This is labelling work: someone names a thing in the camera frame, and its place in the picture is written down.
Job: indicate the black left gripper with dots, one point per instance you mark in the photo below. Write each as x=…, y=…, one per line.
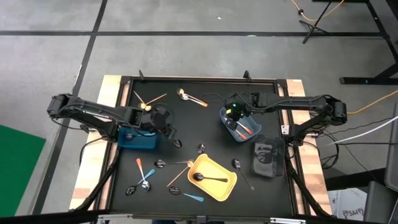
x=158, y=118

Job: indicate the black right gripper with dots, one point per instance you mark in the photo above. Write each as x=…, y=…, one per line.
x=236, y=109

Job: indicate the dark shiny spoon head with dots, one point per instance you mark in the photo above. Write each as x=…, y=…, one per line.
x=201, y=148

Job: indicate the gold spoon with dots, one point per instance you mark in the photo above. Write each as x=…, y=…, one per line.
x=190, y=162
x=180, y=91
x=148, y=108
x=142, y=106

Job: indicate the yellow plastic bin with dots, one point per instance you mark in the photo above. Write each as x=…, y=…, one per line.
x=214, y=189

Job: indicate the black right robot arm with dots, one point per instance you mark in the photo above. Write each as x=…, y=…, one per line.
x=295, y=101

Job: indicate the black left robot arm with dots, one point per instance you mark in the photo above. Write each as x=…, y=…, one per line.
x=93, y=113

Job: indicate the black table mat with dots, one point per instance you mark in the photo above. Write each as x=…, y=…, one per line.
x=186, y=130

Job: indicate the light blue plastic bin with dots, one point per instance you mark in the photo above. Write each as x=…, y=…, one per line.
x=257, y=127

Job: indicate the dark blue plastic bin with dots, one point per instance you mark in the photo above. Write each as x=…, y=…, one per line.
x=136, y=143

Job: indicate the black plastic bin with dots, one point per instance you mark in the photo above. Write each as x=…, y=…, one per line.
x=267, y=155

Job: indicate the black tripod stand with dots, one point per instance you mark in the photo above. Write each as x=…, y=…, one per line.
x=314, y=26

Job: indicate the black flat floor bar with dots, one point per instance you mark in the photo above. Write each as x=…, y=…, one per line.
x=348, y=180

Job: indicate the black stand with foot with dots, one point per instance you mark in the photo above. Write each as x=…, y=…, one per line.
x=357, y=81

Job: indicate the white cardboard box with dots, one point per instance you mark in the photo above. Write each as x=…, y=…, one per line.
x=348, y=202

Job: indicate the black overhead beam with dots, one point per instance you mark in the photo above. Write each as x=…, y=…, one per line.
x=46, y=217

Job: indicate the green floor mat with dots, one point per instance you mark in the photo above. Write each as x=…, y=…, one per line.
x=18, y=168

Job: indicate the grey panel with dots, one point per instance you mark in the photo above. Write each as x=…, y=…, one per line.
x=392, y=149

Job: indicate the dark grey box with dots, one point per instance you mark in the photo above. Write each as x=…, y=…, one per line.
x=377, y=202

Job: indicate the black edge bracket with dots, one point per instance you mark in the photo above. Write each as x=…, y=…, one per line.
x=247, y=75
x=141, y=75

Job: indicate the black metal table frame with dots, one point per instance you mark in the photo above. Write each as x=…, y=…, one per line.
x=192, y=80

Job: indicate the aluminium front rail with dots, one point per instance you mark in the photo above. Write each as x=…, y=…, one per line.
x=280, y=221

